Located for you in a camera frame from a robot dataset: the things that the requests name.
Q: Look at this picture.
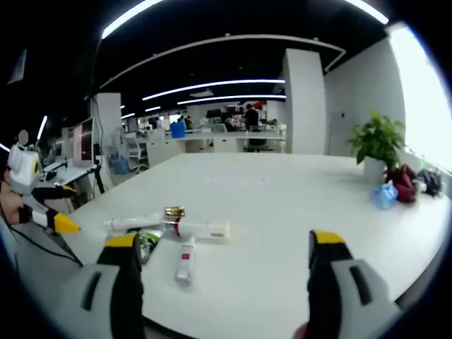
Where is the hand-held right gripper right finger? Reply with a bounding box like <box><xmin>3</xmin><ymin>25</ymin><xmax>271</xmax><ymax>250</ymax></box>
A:
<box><xmin>306</xmin><ymin>229</ymin><xmax>403</xmax><ymax>339</ymax></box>

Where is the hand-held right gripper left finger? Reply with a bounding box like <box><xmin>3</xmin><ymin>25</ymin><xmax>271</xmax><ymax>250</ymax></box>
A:
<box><xmin>45</xmin><ymin>232</ymin><xmax>145</xmax><ymax>339</ymax></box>

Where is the green black skincare sachet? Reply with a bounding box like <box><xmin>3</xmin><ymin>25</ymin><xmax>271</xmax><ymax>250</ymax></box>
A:
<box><xmin>125</xmin><ymin>227</ymin><xmax>163</xmax><ymax>265</ymax></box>

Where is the white skincare tube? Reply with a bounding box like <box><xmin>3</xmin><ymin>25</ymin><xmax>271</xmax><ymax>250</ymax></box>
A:
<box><xmin>103</xmin><ymin>211</ymin><xmax>167</xmax><ymax>231</ymax></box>

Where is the small white red-label bottle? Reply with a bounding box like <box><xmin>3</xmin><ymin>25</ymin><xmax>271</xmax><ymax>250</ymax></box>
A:
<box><xmin>174</xmin><ymin>235</ymin><xmax>197</xmax><ymax>283</ymax></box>

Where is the white red-collar pump bottle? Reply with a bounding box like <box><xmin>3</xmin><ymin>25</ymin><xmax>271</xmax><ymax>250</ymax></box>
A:
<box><xmin>160</xmin><ymin>218</ymin><xmax>231</xmax><ymax>244</ymax></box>

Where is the person's left hand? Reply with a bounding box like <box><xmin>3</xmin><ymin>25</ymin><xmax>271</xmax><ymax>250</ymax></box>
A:
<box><xmin>0</xmin><ymin>183</ymin><xmax>28</xmax><ymax>226</ymax></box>

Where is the black tripod stand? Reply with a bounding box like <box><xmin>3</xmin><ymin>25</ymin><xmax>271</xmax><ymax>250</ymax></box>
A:
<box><xmin>92</xmin><ymin>98</ymin><xmax>107</xmax><ymax>195</ymax></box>

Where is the white-framed monitor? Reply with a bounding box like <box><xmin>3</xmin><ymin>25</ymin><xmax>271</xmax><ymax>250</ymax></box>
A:
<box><xmin>72</xmin><ymin>118</ymin><xmax>95</xmax><ymax>167</ymax></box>

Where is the blue water jug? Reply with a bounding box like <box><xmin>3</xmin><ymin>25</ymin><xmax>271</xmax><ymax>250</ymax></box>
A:
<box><xmin>112</xmin><ymin>155</ymin><xmax>129</xmax><ymax>174</ymax></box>

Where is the white office chair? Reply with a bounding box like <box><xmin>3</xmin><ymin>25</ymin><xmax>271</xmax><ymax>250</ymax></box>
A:
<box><xmin>125</xmin><ymin>136</ymin><xmax>149</xmax><ymax>172</ymax></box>

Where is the blue plastic bag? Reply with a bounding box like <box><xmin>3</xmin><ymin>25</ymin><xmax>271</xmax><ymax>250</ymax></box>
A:
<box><xmin>372</xmin><ymin>180</ymin><xmax>399</xmax><ymax>210</ymax></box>

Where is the white plant pot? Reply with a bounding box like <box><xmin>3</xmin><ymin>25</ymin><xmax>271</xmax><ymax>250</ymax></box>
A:
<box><xmin>362</xmin><ymin>157</ymin><xmax>388</xmax><ymax>184</ymax></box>

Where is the dark grey cloth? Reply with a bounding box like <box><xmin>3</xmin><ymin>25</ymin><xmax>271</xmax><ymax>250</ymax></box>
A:
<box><xmin>416</xmin><ymin>168</ymin><xmax>444</xmax><ymax>197</ymax></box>

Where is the green potted plant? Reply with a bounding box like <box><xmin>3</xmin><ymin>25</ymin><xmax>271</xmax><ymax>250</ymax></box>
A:
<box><xmin>347</xmin><ymin>109</ymin><xmax>407</xmax><ymax>170</ymax></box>

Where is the long white office counter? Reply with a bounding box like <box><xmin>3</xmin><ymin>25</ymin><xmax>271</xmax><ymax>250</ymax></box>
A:
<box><xmin>146</xmin><ymin>130</ymin><xmax>287</xmax><ymax>167</ymax></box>

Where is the long ceiling light strip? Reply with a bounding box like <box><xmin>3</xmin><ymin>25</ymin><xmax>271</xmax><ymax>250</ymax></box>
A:
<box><xmin>176</xmin><ymin>94</ymin><xmax>287</xmax><ymax>106</ymax></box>
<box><xmin>142</xmin><ymin>79</ymin><xmax>286</xmax><ymax>102</ymax></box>

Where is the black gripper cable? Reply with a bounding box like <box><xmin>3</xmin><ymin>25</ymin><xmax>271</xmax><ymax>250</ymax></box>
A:
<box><xmin>0</xmin><ymin>204</ymin><xmax>85</xmax><ymax>266</ymax></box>

